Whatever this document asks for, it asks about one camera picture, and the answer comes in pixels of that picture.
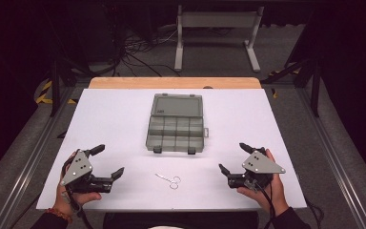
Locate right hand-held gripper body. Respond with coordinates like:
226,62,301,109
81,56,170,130
227,147,287,193

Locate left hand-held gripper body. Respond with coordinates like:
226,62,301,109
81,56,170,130
59,148,114,195

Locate person's left hand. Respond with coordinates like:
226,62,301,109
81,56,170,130
54,151,103,218

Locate person's right hand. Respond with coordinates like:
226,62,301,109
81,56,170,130
235,148,290,218

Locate white table board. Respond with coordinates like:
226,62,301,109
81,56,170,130
35,88,308,212

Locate small silver scissors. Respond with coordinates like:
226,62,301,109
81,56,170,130
154,172,182,191

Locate person's dark lap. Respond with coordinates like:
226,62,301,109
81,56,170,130
102,211,261,229

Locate grey plastic compartment box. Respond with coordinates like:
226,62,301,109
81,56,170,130
145,93,211,156

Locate black metal stand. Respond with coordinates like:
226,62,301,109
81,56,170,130
260,55,323,118
49,53,92,118

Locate right hand-held gripper cable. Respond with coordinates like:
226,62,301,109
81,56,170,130
253,181,278,229

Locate aluminium floor rail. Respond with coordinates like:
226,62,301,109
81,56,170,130
294,85,366,229
0,85,84,229

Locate red bead bracelet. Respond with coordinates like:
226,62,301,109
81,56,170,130
44,207,74,224

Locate black floor cables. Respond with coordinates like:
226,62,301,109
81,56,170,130
89,27,183,78

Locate white metal stand frame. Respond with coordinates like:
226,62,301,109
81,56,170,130
173,4,265,73

